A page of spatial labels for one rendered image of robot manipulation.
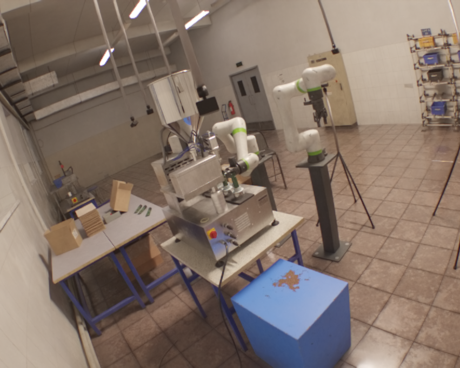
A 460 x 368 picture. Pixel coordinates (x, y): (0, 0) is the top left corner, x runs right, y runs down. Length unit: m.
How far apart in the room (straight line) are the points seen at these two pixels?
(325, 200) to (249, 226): 0.90
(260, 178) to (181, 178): 1.42
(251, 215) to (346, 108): 5.48
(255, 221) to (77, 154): 10.39
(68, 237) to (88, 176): 8.90
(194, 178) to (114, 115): 10.69
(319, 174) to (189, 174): 1.19
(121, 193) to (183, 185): 1.84
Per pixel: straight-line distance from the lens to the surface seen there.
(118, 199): 3.17
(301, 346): 1.36
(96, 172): 11.74
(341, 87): 6.78
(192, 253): 1.82
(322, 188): 2.30
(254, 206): 1.64
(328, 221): 2.45
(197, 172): 1.42
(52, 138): 11.63
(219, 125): 2.29
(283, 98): 2.04
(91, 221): 3.00
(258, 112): 9.40
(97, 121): 11.83
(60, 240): 2.94
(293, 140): 2.10
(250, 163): 1.91
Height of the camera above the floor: 1.64
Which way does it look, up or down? 19 degrees down
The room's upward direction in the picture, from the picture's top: 18 degrees counter-clockwise
